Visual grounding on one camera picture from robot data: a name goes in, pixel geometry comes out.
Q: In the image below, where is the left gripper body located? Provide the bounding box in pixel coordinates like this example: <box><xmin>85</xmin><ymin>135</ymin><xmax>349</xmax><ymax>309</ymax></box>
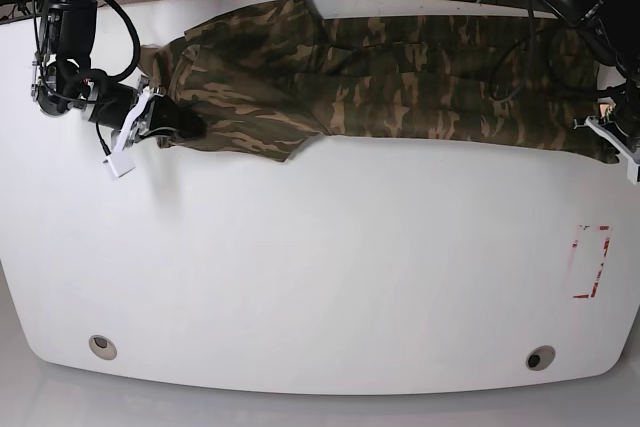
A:
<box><xmin>613</xmin><ymin>98</ymin><xmax>639</xmax><ymax>147</ymax></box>

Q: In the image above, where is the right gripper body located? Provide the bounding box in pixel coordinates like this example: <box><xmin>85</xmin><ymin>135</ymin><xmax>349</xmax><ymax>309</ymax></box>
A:
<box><xmin>82</xmin><ymin>84</ymin><xmax>143</xmax><ymax>130</ymax></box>

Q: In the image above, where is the camouflage T-shirt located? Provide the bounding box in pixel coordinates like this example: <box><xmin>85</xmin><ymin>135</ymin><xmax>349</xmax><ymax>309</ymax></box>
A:
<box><xmin>139</xmin><ymin>0</ymin><xmax>618</xmax><ymax>164</ymax></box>

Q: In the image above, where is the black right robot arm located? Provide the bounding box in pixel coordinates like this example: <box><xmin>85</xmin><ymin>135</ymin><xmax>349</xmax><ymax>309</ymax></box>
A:
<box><xmin>32</xmin><ymin>0</ymin><xmax>206</xmax><ymax>144</ymax></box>

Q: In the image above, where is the red tape rectangle marking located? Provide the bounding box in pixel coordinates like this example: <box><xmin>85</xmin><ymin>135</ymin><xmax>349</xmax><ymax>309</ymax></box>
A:
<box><xmin>567</xmin><ymin>225</ymin><xmax>612</xmax><ymax>299</ymax></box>

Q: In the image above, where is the left table grommet hole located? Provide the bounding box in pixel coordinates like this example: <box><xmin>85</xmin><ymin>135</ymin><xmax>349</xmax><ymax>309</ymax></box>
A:
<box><xmin>89</xmin><ymin>335</ymin><xmax>117</xmax><ymax>361</ymax></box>

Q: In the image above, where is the table grommet hole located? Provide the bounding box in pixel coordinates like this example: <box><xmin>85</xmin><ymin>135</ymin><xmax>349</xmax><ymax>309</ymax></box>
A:
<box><xmin>89</xmin><ymin>335</ymin><xmax>117</xmax><ymax>361</ymax></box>
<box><xmin>525</xmin><ymin>345</ymin><xmax>556</xmax><ymax>371</ymax></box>

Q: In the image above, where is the right table grommet hole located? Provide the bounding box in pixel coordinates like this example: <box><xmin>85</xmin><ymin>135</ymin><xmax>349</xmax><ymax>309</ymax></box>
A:
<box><xmin>525</xmin><ymin>345</ymin><xmax>556</xmax><ymax>371</ymax></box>

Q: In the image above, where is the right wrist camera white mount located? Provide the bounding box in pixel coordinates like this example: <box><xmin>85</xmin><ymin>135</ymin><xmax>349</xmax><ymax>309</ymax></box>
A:
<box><xmin>103</xmin><ymin>74</ymin><xmax>161</xmax><ymax>179</ymax></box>

